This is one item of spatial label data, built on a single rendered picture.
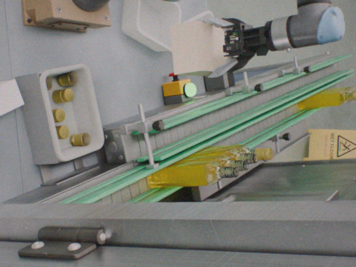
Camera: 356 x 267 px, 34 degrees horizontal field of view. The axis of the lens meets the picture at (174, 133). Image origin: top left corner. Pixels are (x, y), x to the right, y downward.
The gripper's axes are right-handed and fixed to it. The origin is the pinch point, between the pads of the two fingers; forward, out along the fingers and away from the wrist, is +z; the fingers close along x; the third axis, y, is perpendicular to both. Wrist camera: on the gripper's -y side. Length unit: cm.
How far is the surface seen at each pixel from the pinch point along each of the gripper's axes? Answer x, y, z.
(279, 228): 25, 97, -62
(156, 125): 18.1, 11.3, 9.8
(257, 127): 22, -69, 23
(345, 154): 55, -333, 80
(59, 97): 8.8, 23.1, 30.6
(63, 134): 18.2, 24.9, 28.4
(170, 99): 10.1, -28.4, 32.4
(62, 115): 13.5, 24.5, 28.5
